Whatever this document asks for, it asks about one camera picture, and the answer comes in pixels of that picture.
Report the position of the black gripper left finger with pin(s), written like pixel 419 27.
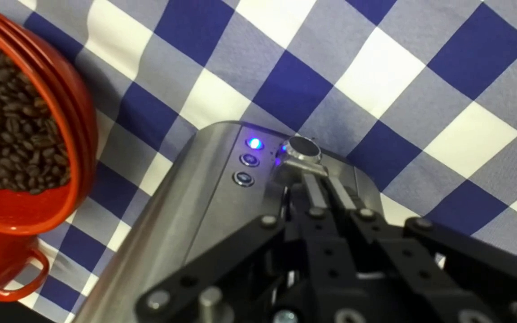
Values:
pixel 295 268

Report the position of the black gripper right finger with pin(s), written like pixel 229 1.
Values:
pixel 444 275

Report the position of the silver metal toaster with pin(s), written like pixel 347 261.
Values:
pixel 229 175

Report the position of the blue white checkered tablecloth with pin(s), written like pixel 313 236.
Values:
pixel 419 94

